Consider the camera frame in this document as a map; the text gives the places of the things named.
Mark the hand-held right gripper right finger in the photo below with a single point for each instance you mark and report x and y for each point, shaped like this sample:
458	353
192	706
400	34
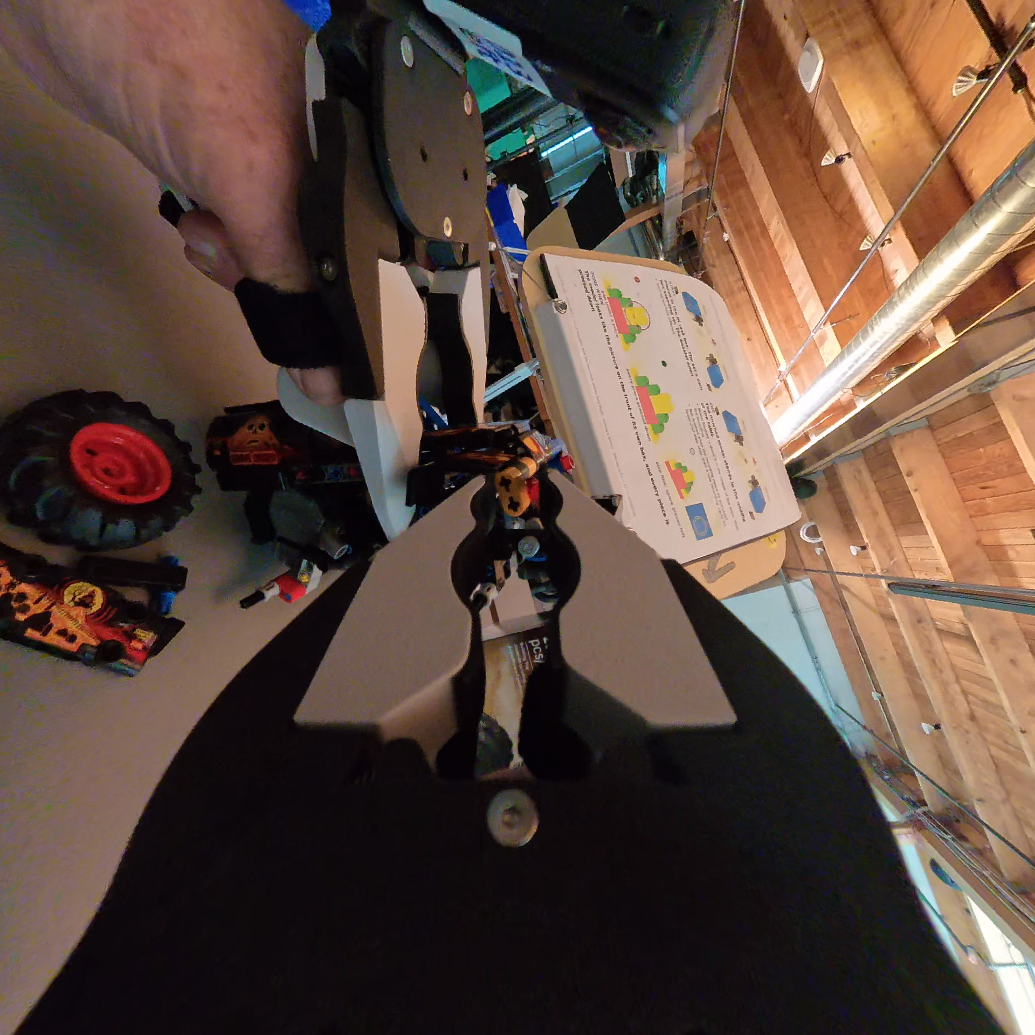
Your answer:
647	647

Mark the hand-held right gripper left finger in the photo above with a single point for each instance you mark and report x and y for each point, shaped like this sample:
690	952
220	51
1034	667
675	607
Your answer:
380	647

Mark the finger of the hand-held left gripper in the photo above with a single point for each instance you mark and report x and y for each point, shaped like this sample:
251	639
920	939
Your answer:
388	453
469	323

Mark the toy brick monster truck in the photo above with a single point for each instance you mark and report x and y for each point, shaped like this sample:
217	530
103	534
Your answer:
517	477

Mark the black tyre red hub wheel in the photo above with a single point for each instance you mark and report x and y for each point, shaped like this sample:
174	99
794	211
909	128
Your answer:
121	465

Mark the black orange print side panel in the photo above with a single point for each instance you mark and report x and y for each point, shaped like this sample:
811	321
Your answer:
73	614

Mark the person's left hand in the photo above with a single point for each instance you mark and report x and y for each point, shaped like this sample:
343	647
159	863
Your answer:
162	97

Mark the toy set cardboard box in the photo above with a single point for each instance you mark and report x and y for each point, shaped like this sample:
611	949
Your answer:
509	671

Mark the white tilted board stand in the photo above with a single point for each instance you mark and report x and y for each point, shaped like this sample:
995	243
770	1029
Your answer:
582	420

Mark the printed instruction sheet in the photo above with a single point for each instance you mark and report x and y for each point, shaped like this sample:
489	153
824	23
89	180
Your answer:
711	453

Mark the silver ventilation duct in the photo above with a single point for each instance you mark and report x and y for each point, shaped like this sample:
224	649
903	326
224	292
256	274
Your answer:
930	299

